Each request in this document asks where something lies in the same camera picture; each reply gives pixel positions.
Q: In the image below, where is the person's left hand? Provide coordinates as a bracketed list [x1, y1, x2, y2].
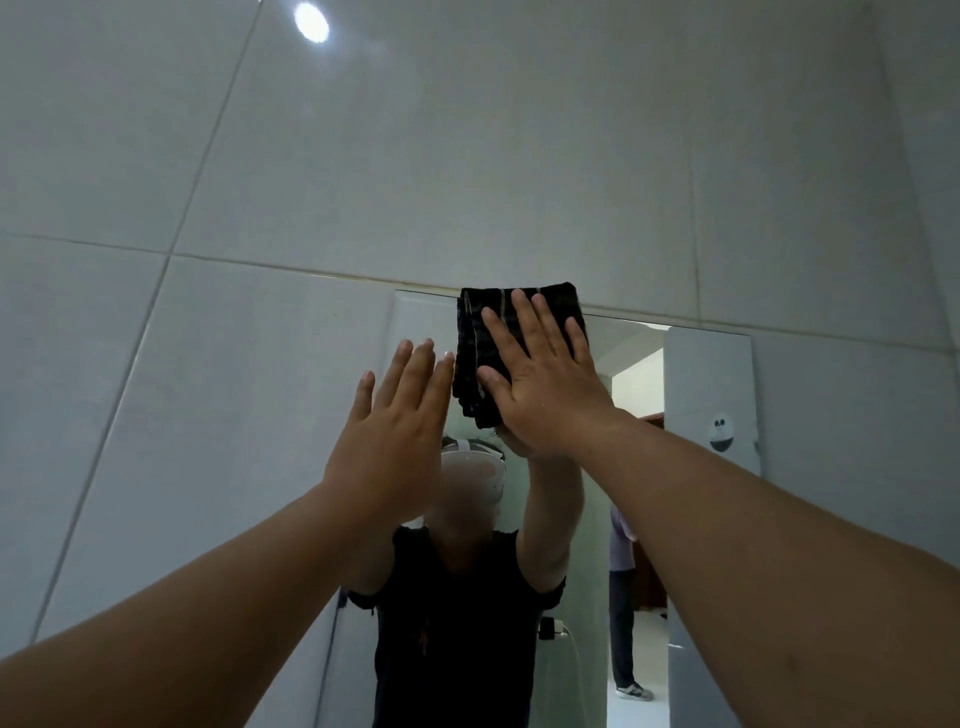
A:
[322, 338, 457, 526]

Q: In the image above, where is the person's right hand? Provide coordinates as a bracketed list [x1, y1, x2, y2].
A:
[476, 288, 624, 459]

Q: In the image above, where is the black checked cloth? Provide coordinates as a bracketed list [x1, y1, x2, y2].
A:
[452, 281, 588, 430]

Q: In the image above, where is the frameless wall mirror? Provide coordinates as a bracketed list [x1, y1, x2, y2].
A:
[314, 288, 763, 728]

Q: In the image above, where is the person's left forearm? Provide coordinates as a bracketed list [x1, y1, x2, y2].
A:
[0, 479, 376, 728]

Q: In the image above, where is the person's right forearm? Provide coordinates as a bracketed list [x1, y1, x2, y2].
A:
[577, 408, 960, 728]

